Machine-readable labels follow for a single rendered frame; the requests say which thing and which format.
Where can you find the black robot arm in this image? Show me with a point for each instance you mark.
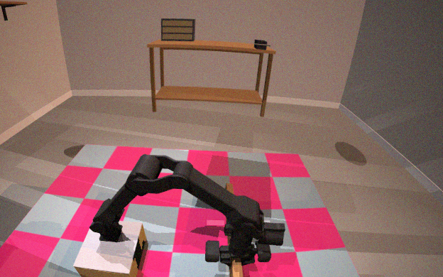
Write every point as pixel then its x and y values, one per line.
pixel 244 217

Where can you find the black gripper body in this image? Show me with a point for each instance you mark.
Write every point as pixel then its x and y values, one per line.
pixel 212 251

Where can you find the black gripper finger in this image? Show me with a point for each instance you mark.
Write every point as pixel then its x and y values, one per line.
pixel 247 261
pixel 228 263

